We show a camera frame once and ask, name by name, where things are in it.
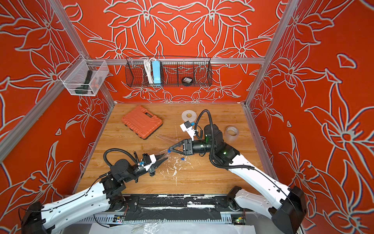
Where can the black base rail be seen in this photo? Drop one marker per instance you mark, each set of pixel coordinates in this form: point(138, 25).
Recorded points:
point(175, 207)

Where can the clear test tube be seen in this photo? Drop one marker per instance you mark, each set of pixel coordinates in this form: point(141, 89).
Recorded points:
point(164, 152)
point(168, 139)

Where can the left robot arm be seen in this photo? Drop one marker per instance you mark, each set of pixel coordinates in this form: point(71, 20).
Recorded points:
point(105, 194)

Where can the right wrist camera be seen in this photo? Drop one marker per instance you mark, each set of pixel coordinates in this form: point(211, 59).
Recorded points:
point(189, 128)

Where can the black wire basket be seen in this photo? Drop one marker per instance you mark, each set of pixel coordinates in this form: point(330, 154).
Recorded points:
point(139, 71)

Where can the clear tape roll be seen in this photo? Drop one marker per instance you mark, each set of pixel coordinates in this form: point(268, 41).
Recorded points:
point(231, 133)

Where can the orange plastic tool case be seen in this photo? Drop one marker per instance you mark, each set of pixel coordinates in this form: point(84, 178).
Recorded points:
point(142, 122)

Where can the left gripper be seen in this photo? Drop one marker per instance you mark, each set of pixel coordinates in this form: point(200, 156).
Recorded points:
point(157, 165)

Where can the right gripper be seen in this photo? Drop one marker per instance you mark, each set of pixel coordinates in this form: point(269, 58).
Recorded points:
point(190, 144)

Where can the clear acrylic wall box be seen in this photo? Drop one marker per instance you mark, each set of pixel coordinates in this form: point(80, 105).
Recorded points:
point(75, 73)

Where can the white tape roll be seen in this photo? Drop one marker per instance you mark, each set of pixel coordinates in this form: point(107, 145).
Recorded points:
point(189, 115)

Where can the light blue box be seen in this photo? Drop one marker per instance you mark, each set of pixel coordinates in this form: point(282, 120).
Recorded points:
point(156, 72)

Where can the small black device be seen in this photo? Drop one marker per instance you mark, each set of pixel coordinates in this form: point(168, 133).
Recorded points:
point(187, 81)

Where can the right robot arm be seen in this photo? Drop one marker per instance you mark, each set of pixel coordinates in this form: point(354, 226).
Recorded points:
point(285, 206)

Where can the green black tool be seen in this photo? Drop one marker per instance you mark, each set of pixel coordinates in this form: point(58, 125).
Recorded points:
point(83, 89)

